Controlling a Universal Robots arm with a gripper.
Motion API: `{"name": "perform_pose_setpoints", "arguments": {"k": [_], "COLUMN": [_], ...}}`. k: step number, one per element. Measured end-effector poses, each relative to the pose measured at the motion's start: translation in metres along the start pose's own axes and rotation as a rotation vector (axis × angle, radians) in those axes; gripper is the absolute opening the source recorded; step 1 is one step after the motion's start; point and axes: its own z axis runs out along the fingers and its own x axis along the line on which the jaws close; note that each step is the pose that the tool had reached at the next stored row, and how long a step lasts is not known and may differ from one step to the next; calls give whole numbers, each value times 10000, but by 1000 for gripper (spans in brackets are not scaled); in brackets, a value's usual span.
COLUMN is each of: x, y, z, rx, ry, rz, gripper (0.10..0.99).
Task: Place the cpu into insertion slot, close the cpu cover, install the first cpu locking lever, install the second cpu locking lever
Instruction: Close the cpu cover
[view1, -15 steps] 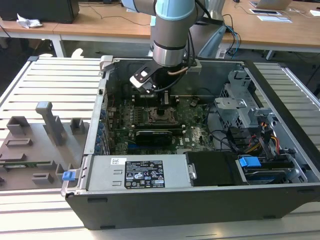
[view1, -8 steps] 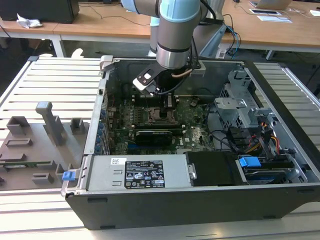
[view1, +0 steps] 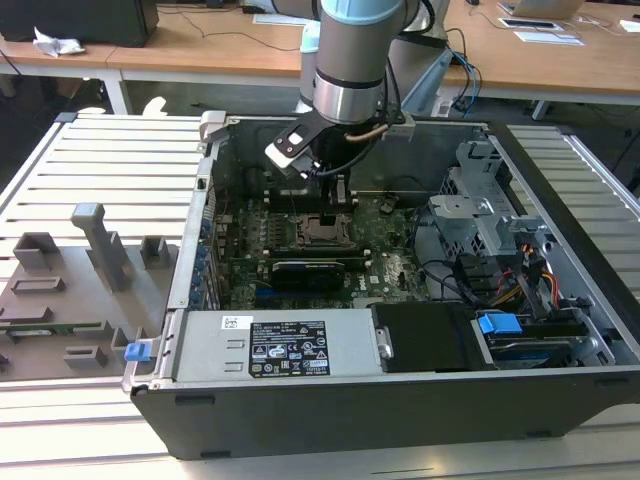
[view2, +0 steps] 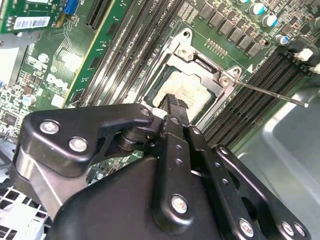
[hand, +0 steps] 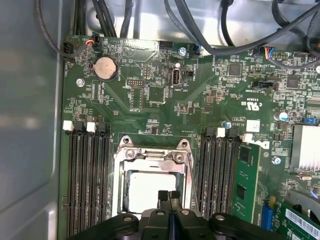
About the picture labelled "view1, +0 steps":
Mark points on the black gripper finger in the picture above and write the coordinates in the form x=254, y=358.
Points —
x=340, y=192

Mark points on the small square CPU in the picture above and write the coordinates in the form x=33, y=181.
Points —
x=320, y=234

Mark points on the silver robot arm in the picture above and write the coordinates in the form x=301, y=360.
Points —
x=350, y=60

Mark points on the black RAM slot bank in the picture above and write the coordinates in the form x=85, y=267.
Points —
x=320, y=251
x=285, y=202

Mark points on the black graphics card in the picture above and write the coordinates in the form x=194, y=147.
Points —
x=307, y=275

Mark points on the green motherboard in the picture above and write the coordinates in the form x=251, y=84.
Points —
x=390, y=270

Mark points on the pale blue teach pendant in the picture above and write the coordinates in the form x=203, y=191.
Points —
x=430, y=80

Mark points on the metal drive cage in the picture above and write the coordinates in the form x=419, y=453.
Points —
x=465, y=220

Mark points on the wooden desk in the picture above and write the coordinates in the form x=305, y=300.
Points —
x=540, y=65
x=200, y=50

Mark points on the black plastic shroud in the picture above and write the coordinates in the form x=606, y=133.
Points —
x=425, y=335

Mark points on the silver power supply unit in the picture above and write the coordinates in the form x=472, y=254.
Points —
x=210, y=345

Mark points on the hard disk in blue carrier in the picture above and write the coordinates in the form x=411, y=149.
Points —
x=497, y=327

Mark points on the black open PC case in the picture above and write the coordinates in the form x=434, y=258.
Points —
x=350, y=415

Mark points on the silver laptop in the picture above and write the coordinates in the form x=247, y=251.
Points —
x=545, y=6

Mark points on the blue plastic latch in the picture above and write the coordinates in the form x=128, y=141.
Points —
x=137, y=352

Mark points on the black box on desk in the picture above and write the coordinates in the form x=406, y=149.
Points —
x=75, y=20

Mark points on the crumpled white paper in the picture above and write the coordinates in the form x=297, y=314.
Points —
x=57, y=44

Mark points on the grey parts rack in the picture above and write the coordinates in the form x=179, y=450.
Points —
x=60, y=300

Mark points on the green RAM stick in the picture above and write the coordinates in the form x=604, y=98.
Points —
x=50, y=327

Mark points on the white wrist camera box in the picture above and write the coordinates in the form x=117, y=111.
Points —
x=287, y=157

